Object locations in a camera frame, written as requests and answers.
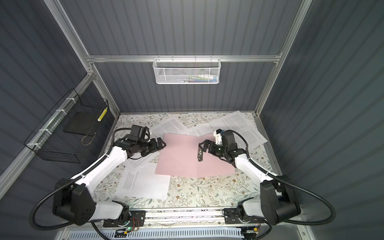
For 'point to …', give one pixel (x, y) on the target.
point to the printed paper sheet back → (172, 126)
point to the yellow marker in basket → (100, 118)
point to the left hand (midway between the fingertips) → (160, 147)
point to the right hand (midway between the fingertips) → (206, 148)
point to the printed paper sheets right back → (235, 120)
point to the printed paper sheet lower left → (142, 182)
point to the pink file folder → (179, 158)
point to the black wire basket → (66, 131)
